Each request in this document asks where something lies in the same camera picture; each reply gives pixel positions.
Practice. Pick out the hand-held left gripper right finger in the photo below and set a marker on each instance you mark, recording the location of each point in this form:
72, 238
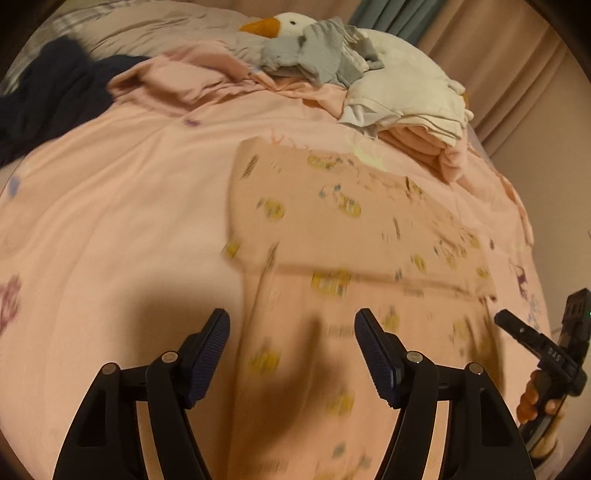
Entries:
376, 357

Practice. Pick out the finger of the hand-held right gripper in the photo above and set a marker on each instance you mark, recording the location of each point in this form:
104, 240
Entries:
519, 331

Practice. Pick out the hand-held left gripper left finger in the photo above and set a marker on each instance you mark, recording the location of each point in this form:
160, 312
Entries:
208, 353

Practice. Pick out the pink cartoon print garment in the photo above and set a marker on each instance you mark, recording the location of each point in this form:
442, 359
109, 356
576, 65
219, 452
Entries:
323, 230

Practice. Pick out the folded pink clothes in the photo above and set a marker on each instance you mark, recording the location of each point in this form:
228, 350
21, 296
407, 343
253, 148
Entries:
425, 147

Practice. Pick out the folded white clothes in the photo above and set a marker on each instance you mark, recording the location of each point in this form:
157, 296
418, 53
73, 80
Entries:
406, 108

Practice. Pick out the grey clothes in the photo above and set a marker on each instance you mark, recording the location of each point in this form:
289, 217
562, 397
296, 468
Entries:
318, 53

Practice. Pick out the person's right hand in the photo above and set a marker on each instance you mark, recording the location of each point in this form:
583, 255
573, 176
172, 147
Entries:
531, 399

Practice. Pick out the pink printed bedsheet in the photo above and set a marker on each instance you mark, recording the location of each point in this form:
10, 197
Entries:
115, 207

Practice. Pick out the beige curtain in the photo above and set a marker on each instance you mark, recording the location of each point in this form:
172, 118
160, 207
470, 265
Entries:
508, 60

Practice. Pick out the crumpled pink cloth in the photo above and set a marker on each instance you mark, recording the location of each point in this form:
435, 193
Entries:
184, 74

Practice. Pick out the dark navy cloth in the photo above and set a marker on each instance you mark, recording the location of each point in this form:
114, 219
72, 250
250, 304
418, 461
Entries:
51, 92

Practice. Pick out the teal curtain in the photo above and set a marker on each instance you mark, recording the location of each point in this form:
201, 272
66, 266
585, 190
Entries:
392, 16

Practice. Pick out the white goose plush toy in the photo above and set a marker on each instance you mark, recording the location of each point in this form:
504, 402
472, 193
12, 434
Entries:
295, 21

